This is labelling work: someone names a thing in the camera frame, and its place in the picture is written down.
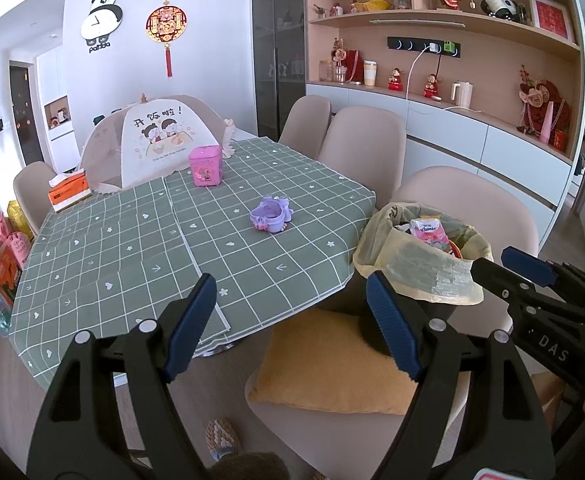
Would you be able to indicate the red gift bag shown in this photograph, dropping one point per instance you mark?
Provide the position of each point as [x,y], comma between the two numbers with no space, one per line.
[355,66]

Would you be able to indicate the red round wall ornament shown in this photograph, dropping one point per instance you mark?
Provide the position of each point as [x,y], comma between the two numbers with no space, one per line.
[166,25]

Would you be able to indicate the dark glass cabinet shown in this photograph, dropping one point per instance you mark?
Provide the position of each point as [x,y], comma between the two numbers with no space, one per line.
[277,60]

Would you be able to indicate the red framed picture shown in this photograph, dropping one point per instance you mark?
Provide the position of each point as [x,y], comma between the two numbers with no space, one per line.
[551,17]

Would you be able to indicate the white sideboard cabinet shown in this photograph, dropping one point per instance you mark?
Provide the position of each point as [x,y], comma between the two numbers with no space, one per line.
[447,135]

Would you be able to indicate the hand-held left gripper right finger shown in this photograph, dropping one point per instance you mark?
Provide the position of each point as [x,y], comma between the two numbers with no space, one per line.
[392,325]

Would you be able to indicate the shelf light bar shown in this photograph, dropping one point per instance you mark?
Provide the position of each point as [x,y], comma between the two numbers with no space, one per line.
[417,23]

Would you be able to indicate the dark door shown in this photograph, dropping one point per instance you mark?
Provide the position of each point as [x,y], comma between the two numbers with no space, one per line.
[25,110]

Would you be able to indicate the small red box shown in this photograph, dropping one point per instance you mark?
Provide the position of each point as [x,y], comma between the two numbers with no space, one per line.
[560,141]

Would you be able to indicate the pink cone vase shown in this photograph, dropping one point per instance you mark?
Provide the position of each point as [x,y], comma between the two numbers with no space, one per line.
[547,125]

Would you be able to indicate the panda bottle holder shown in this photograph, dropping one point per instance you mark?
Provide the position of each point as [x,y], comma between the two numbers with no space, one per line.
[508,9]

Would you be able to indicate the yellow pot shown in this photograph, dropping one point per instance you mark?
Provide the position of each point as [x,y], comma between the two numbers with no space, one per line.
[370,6]

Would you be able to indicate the wooden wall shelf unit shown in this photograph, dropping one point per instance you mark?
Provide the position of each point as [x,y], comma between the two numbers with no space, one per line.
[482,55]

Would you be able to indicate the white charger plug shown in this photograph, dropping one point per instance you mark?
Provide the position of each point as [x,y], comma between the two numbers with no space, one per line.
[434,48]

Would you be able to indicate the brown fuzzy clothing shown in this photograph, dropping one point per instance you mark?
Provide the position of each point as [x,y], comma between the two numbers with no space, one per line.
[252,467]

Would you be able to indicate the red seated figurine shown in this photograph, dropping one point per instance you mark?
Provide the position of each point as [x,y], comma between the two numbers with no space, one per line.
[396,80]
[432,86]

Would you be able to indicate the printed mesh food cover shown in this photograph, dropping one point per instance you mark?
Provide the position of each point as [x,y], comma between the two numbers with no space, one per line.
[162,135]

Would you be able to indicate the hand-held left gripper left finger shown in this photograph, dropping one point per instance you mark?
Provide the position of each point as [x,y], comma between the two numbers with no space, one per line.
[192,325]

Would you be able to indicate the pink white wipes packet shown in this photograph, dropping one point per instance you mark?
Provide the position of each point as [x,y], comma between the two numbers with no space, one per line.
[427,234]

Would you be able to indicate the green checked tablecloth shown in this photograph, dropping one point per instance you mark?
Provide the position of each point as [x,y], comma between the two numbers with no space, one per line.
[122,250]

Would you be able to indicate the panda wall clock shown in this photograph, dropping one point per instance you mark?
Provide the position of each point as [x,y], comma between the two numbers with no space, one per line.
[100,20]

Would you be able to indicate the orange carton box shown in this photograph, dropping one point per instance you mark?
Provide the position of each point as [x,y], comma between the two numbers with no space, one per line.
[3,275]

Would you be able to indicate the purple plastic toy container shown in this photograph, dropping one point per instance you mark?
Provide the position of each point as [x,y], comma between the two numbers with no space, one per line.
[271,215]

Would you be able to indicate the red pink flower bouquet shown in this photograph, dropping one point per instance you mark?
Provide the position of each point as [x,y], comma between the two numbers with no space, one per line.
[537,95]

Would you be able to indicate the knitted slipper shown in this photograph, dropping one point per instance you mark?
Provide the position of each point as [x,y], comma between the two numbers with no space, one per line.
[222,437]

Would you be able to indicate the white electric kettle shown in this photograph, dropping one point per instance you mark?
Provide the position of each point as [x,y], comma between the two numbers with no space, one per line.
[461,95]

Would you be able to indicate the green plug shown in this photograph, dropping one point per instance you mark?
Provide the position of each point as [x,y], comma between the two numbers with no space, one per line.
[448,46]

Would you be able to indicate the small figurine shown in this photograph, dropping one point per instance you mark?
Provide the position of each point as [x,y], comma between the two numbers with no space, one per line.
[320,11]
[336,10]

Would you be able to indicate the cream tumbler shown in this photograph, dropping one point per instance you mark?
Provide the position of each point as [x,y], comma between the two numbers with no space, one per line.
[370,74]

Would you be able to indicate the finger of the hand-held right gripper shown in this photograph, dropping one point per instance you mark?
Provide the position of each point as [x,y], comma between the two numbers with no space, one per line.
[497,280]
[527,262]

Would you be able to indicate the yellow seat cushion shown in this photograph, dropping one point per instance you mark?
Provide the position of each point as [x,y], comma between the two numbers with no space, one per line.
[322,365]

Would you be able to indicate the pink toy box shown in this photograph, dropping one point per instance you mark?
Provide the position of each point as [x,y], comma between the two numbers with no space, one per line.
[205,167]

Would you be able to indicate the black power strip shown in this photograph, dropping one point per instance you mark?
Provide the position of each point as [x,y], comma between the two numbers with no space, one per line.
[397,44]

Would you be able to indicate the orange tissue box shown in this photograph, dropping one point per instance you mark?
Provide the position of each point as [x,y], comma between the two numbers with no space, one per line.
[70,194]

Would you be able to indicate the artificial flower decoration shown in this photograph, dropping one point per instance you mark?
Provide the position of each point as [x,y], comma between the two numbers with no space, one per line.
[339,55]

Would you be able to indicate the white tall cabinet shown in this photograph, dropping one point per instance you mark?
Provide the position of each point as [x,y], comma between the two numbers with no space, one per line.
[52,75]

